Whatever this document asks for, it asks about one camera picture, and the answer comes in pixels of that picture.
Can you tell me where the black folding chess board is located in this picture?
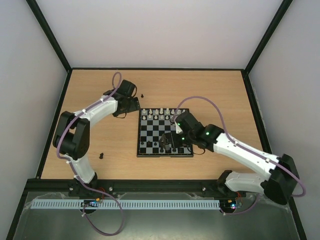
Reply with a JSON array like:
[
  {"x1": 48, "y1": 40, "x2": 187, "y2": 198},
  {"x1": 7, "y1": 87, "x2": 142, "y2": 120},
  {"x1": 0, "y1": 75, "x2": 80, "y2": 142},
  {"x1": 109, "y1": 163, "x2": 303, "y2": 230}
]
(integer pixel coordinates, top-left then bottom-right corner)
[{"x1": 136, "y1": 107, "x2": 194, "y2": 158}]

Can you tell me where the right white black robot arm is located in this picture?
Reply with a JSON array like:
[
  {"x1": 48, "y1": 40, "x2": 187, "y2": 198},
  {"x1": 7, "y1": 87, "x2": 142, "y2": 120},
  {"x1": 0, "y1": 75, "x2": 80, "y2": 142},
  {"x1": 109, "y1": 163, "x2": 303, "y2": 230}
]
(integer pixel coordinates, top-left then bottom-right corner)
[{"x1": 159, "y1": 111, "x2": 300, "y2": 205}]

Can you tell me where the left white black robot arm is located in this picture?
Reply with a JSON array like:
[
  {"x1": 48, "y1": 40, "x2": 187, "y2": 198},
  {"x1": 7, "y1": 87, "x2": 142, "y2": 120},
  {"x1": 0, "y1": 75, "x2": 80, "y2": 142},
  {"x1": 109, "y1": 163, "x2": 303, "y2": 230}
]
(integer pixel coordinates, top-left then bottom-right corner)
[{"x1": 52, "y1": 80, "x2": 140, "y2": 184}]

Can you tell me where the light blue slotted cable duct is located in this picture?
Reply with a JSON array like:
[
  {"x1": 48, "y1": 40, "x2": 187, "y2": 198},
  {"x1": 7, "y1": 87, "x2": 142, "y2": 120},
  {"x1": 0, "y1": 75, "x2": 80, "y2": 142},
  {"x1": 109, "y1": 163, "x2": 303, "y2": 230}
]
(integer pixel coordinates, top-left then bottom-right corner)
[{"x1": 30, "y1": 199, "x2": 220, "y2": 210}]

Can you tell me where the black aluminium frame rail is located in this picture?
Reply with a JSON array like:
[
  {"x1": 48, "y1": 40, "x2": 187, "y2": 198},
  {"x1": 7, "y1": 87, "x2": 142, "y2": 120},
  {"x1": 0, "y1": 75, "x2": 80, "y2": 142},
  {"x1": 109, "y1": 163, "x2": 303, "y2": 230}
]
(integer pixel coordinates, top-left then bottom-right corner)
[{"x1": 24, "y1": 178, "x2": 291, "y2": 198}]

